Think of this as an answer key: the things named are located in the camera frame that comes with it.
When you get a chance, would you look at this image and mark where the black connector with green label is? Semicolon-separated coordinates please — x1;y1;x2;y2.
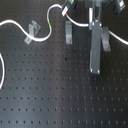
61;0;78;16

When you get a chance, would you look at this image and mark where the black block top right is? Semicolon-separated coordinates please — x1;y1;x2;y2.
114;0;126;15

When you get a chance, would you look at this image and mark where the white cable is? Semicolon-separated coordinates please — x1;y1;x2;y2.
0;4;128;93

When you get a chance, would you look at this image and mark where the long metal gripper finger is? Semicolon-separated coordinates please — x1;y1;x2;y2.
89;8;101;74

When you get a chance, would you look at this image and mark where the right metal cable clip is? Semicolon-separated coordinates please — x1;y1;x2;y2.
101;27;111;52

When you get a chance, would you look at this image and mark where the middle metal cable clip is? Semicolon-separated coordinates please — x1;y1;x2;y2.
65;21;72;45

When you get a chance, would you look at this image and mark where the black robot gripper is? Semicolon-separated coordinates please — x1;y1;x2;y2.
84;0;109;10

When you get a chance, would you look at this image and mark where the left metal cable clip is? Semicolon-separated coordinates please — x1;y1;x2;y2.
24;21;41;44

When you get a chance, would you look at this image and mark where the metal cable clip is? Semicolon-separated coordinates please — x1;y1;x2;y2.
65;21;72;45
24;21;41;44
101;27;111;52

